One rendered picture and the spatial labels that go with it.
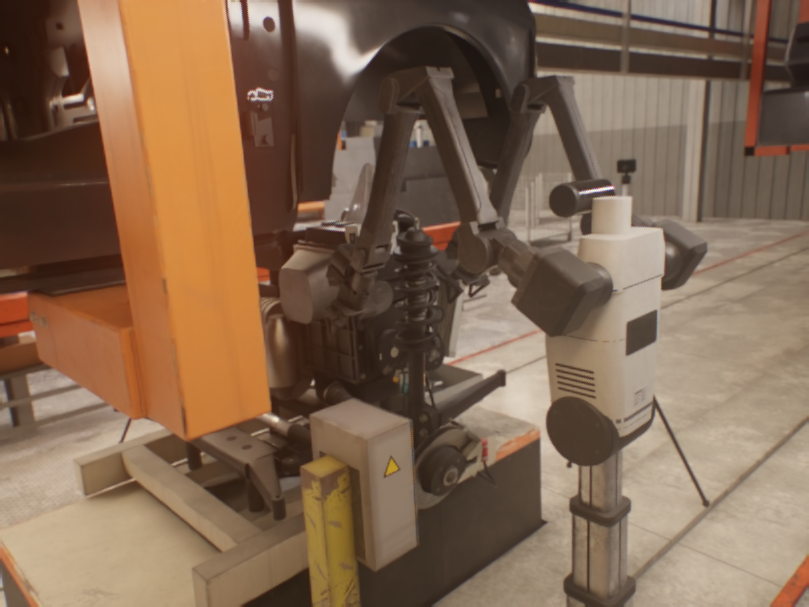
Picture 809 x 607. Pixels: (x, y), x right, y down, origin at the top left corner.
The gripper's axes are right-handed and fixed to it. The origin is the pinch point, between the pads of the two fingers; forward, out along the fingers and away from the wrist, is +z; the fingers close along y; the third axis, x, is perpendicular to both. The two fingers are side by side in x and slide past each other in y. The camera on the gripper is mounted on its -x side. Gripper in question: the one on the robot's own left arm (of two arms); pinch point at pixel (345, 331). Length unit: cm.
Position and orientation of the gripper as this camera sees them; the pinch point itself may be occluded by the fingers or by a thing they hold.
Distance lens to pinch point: 169.0
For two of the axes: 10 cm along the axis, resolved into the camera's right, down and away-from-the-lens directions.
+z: -3.1, 7.7, 5.5
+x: 6.4, 6.0, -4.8
